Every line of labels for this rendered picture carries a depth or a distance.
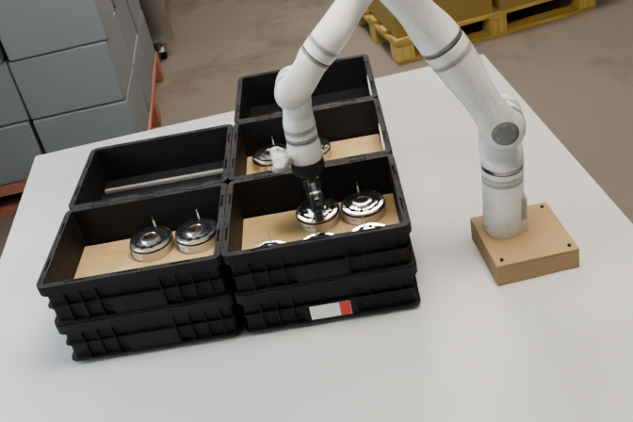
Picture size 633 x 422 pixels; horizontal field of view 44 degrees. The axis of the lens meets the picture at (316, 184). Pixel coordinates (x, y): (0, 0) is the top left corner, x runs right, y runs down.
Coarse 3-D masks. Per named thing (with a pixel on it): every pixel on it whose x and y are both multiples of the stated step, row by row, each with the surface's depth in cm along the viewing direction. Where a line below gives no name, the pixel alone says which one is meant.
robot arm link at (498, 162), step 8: (504, 96) 163; (512, 104) 161; (480, 136) 169; (480, 144) 170; (488, 144) 169; (520, 144) 168; (480, 152) 170; (488, 152) 168; (496, 152) 168; (504, 152) 167; (512, 152) 167; (520, 152) 168; (480, 160) 170; (488, 160) 167; (496, 160) 166; (504, 160) 166; (512, 160) 166; (520, 160) 166; (488, 168) 167; (496, 168) 166; (504, 168) 166; (512, 168) 166; (520, 168) 167
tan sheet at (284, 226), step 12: (264, 216) 188; (276, 216) 187; (288, 216) 186; (384, 216) 179; (396, 216) 178; (252, 228) 185; (264, 228) 184; (276, 228) 183; (288, 228) 182; (336, 228) 179; (348, 228) 178; (252, 240) 180; (264, 240) 180; (288, 240) 178
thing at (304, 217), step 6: (324, 198) 184; (330, 198) 184; (300, 204) 184; (306, 204) 183; (330, 204) 181; (336, 204) 181; (300, 210) 182; (306, 210) 181; (330, 210) 180; (336, 210) 179; (300, 216) 180; (306, 216) 179; (312, 216) 179; (324, 216) 179; (330, 216) 178; (306, 222) 178; (312, 222) 177
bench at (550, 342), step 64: (192, 128) 264; (448, 128) 234; (64, 192) 243; (448, 192) 205; (576, 192) 195; (448, 256) 183; (0, 320) 194; (384, 320) 169; (448, 320) 166; (512, 320) 162; (576, 320) 159; (0, 384) 174; (64, 384) 170; (128, 384) 167; (192, 384) 163; (256, 384) 160; (320, 384) 157; (384, 384) 154; (448, 384) 151; (512, 384) 148; (576, 384) 146
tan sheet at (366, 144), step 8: (368, 136) 212; (376, 136) 211; (336, 144) 211; (344, 144) 210; (352, 144) 210; (360, 144) 209; (368, 144) 208; (376, 144) 207; (336, 152) 208; (344, 152) 207; (352, 152) 206; (360, 152) 206; (368, 152) 205; (248, 160) 212; (248, 168) 209
